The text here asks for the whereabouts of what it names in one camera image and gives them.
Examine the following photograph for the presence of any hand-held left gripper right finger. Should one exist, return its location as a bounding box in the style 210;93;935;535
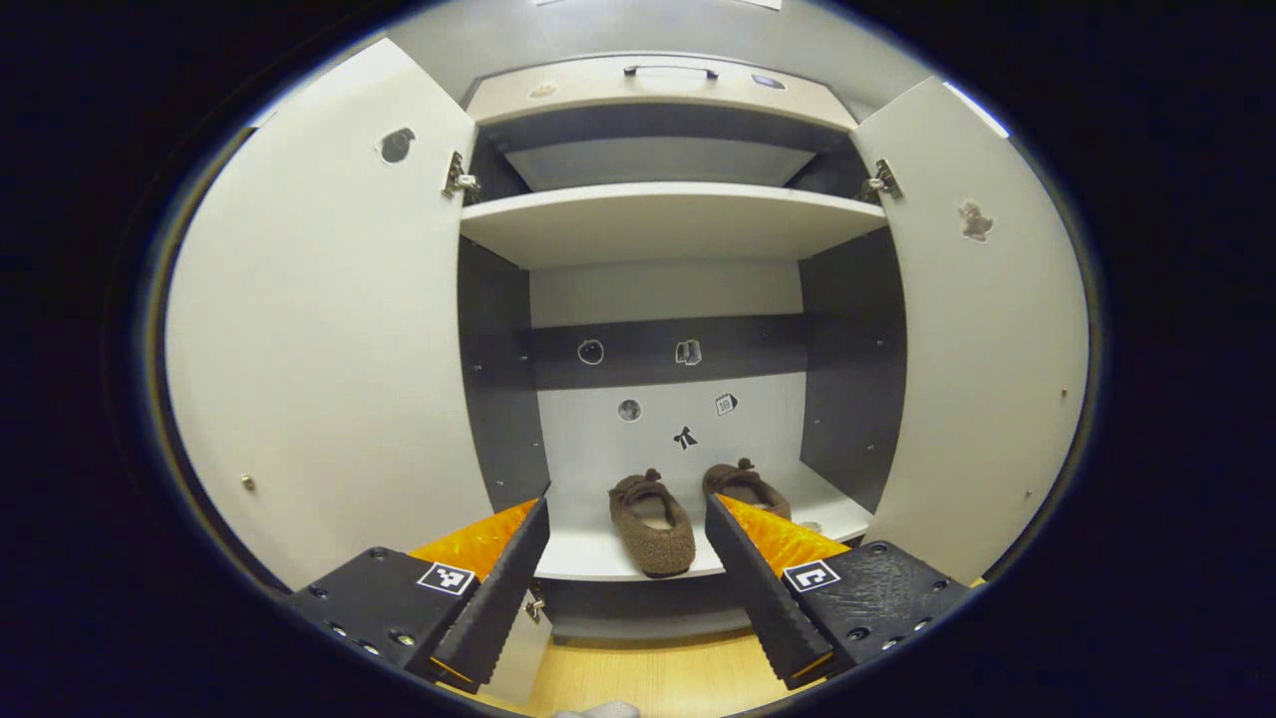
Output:
703;492;973;691

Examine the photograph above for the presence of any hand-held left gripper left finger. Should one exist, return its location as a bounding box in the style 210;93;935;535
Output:
284;496;552;694

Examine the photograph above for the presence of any brown fuzzy shoe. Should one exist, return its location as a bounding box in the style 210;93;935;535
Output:
701;458;794;523
608;469;697;578

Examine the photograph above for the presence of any white shoe cabinet door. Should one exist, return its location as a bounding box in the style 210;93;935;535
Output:
849;77;1090;586
164;38;554;704

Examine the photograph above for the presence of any white shoe cabinet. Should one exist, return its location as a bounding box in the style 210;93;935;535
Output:
459;52;908;644

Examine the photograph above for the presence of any white cabinet shelf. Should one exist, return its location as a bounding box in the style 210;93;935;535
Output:
459;181;890;270
533;464;876;582

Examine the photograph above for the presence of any grey recessed cabinet shelf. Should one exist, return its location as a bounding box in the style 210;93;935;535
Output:
501;137;818;192

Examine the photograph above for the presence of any beige cabinet drawer front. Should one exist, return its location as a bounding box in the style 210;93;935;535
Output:
466;55;860;133

